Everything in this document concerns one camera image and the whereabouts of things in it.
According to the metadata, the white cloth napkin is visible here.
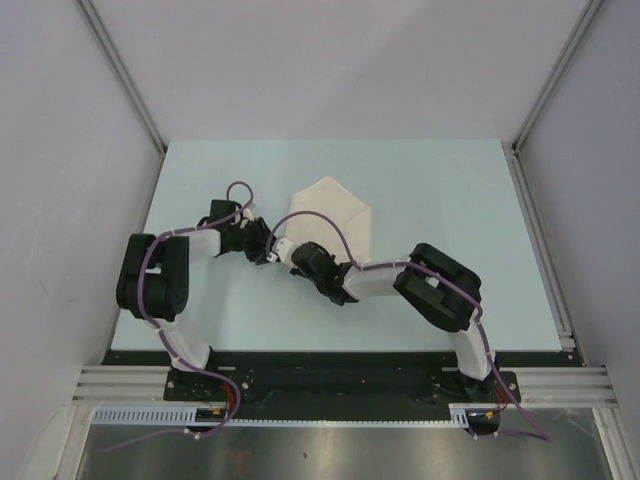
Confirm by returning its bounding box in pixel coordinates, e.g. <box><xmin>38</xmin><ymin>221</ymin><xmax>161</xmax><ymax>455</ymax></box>
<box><xmin>282</xmin><ymin>176</ymin><xmax>372</xmax><ymax>264</ymax></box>

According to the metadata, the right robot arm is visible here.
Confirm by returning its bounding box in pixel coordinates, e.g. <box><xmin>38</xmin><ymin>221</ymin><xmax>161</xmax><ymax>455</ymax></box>
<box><xmin>290</xmin><ymin>242</ymin><xmax>498</xmax><ymax>402</ymax></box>

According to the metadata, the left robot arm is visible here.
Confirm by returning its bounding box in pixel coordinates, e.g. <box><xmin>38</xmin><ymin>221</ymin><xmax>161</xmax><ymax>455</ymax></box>
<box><xmin>116</xmin><ymin>200</ymin><xmax>271</xmax><ymax>400</ymax></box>

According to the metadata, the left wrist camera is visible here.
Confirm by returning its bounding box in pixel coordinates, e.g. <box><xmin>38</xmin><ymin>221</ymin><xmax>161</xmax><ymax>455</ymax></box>
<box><xmin>236</xmin><ymin>207</ymin><xmax>256</xmax><ymax>229</ymax></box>

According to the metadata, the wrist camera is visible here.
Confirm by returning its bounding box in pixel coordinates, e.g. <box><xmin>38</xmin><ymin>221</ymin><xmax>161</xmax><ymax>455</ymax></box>
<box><xmin>267</xmin><ymin>237</ymin><xmax>299</xmax><ymax>266</ymax></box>
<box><xmin>236</xmin><ymin>207</ymin><xmax>256</xmax><ymax>229</ymax></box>

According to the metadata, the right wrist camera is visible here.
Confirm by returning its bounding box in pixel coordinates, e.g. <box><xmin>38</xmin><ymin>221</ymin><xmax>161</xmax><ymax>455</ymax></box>
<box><xmin>267</xmin><ymin>237</ymin><xmax>299</xmax><ymax>266</ymax></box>

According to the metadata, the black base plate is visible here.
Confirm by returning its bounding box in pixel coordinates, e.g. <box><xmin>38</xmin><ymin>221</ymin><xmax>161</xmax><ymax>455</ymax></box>
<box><xmin>102</xmin><ymin>350</ymin><xmax>583</xmax><ymax>424</ymax></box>

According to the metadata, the white slotted cable duct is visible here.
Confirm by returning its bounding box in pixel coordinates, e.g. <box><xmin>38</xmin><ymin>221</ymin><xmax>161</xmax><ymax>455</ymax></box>
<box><xmin>92</xmin><ymin>403</ymin><xmax>474</xmax><ymax>429</ymax></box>

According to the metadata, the aluminium frame rail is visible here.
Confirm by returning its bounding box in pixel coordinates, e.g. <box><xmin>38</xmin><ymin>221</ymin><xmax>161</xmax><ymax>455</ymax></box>
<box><xmin>73</xmin><ymin>366</ymin><xmax>169</xmax><ymax>405</ymax></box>

